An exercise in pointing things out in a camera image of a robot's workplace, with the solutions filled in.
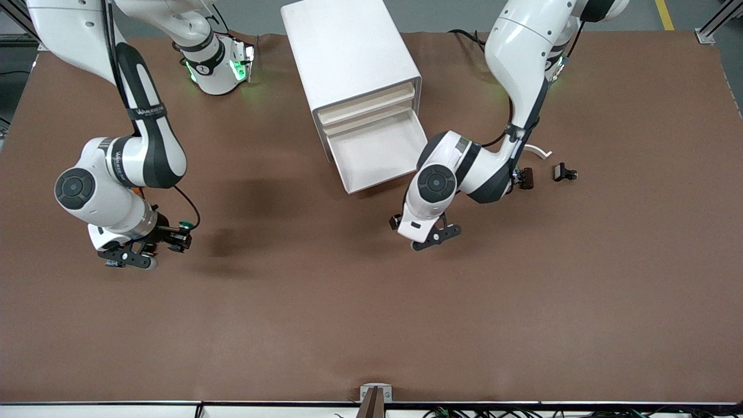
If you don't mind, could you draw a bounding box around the green push button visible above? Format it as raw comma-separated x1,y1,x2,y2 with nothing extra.
174,219,194,253

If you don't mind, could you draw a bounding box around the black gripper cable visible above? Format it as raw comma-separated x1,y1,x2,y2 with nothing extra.
482,17,584,149
102,0,201,230

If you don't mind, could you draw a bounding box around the white plastic drawer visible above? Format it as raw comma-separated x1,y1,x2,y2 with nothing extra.
317,82,417,125
324,109,430,195
321,96,415,138

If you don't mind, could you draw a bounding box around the grey metal bracket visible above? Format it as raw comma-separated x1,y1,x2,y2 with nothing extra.
360,383,393,403

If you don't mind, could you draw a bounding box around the white drawer cabinet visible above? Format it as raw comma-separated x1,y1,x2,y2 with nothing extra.
280,0,423,140

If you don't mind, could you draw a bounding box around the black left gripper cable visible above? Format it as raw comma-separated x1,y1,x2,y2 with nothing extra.
482,17,584,149

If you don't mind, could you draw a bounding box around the aluminium frame profile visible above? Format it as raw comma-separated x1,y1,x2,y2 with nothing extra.
695,0,743,46
0,0,59,52

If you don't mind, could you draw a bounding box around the black arm base cable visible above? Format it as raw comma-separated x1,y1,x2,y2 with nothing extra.
450,29,489,52

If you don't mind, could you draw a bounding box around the white table edge rail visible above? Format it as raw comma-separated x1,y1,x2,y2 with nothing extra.
0,399,743,418

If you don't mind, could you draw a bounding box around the brown table mat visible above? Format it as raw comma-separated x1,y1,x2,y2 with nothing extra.
0,32,743,404

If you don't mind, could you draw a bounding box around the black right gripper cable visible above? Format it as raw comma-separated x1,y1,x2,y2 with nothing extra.
102,0,201,230

